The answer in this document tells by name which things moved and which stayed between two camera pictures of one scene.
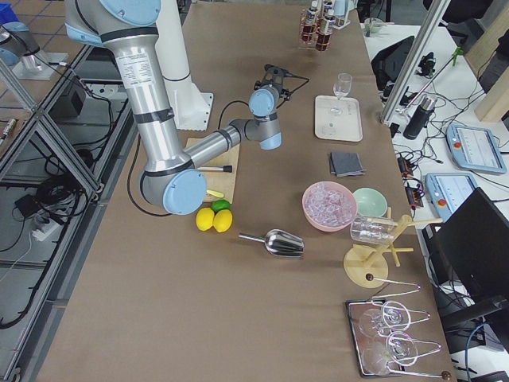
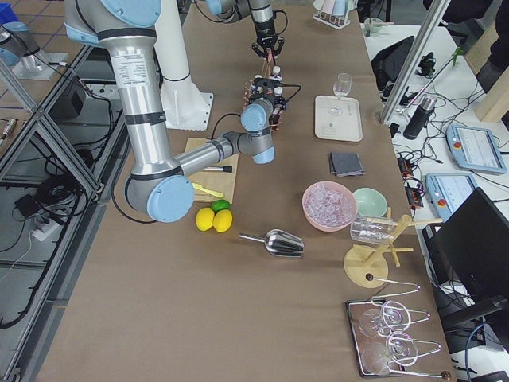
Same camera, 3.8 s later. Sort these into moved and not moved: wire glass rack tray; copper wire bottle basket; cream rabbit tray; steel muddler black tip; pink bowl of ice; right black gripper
Moved: copper wire bottle basket; right black gripper
Not moved: wire glass rack tray; steel muddler black tip; cream rabbit tray; pink bowl of ice
